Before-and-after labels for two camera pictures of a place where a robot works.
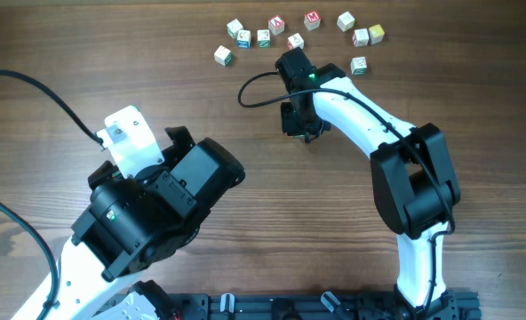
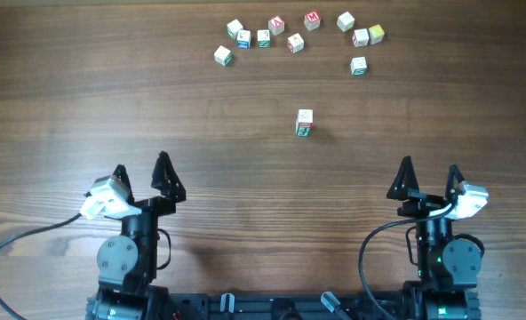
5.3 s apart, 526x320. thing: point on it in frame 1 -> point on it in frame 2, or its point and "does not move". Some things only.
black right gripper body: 298,124 -> 422,204
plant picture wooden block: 295,41 does not move
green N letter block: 263,38 does not move
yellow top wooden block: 376,34 does not move
